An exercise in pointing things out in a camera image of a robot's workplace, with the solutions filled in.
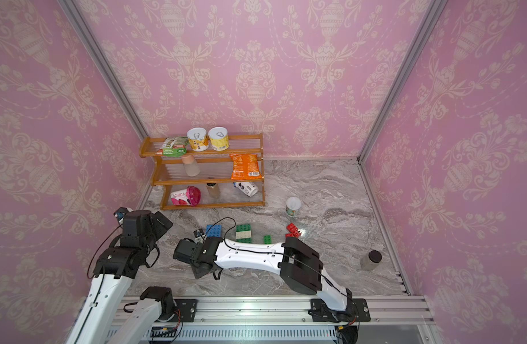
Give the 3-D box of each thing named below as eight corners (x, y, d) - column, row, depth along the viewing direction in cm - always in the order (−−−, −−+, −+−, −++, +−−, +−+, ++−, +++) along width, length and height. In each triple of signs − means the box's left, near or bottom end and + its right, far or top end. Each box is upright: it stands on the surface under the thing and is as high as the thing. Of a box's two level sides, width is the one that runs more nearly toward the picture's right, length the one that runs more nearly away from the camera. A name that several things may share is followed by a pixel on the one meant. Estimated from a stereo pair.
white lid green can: (286, 216, 100) (287, 209, 95) (285, 204, 104) (286, 196, 99) (300, 216, 100) (302, 209, 95) (299, 204, 104) (301, 196, 99)
